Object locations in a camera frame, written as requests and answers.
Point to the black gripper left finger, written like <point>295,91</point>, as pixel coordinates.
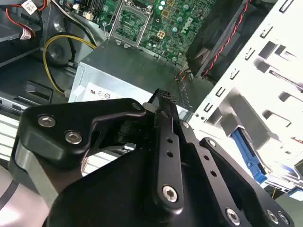
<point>59,123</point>

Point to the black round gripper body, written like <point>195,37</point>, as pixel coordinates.
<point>106,189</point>

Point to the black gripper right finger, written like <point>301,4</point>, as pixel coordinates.
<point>213,165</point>

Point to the hard disk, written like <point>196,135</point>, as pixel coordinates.
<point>251,163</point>

